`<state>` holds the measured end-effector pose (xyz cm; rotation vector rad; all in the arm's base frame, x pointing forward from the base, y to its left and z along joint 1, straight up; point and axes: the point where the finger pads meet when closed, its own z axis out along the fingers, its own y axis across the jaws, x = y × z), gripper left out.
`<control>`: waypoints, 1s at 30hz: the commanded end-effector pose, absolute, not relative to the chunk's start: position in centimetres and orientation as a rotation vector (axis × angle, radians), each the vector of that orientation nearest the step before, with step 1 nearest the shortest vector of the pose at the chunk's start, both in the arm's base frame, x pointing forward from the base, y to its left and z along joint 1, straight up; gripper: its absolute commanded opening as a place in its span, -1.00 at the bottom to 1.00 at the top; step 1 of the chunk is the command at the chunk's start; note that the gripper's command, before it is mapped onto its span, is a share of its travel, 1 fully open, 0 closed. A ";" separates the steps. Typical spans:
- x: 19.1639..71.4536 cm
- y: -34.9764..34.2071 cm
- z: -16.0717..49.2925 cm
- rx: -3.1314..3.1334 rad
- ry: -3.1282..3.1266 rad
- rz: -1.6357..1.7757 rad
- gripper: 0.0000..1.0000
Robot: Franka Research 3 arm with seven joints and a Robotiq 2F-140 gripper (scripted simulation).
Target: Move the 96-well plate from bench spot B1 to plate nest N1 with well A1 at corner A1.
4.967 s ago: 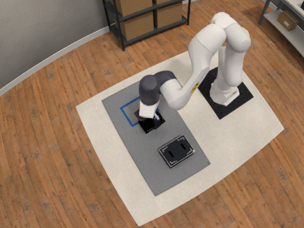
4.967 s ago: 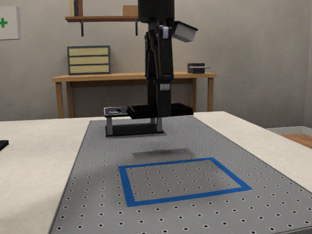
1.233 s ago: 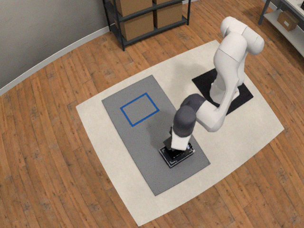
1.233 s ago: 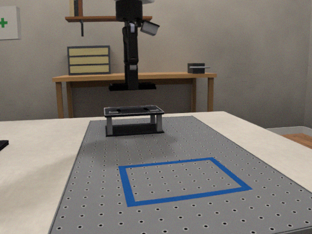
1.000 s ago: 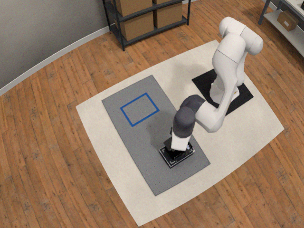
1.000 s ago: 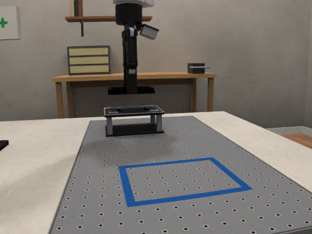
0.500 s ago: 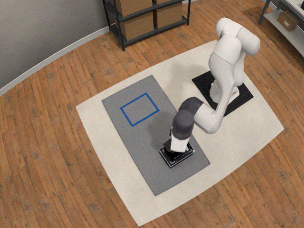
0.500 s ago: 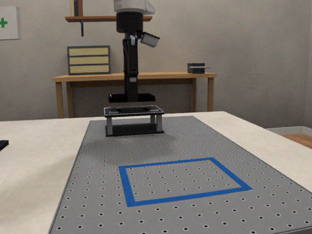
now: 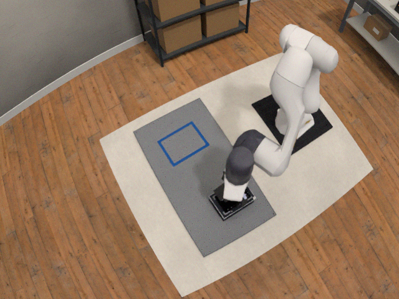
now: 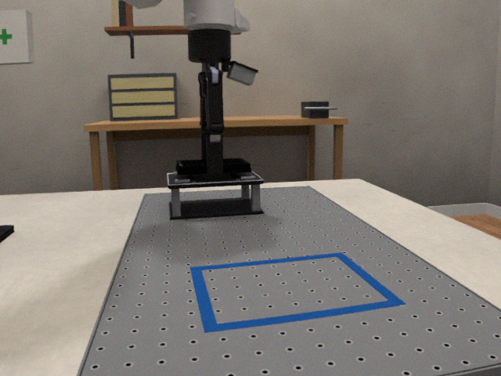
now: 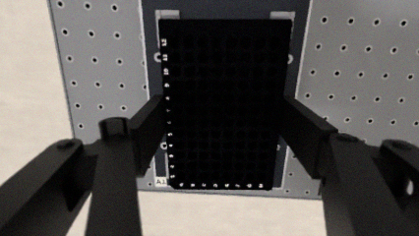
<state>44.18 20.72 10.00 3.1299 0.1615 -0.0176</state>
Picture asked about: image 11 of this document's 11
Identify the grey perforated base plate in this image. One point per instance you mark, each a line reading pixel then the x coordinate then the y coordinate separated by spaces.
pixel 360 73

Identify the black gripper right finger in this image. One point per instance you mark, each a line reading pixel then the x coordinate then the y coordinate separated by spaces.
pixel 357 201

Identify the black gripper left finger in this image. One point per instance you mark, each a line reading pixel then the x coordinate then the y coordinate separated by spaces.
pixel 45 196

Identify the black well plate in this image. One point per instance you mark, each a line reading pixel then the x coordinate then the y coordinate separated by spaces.
pixel 222 125

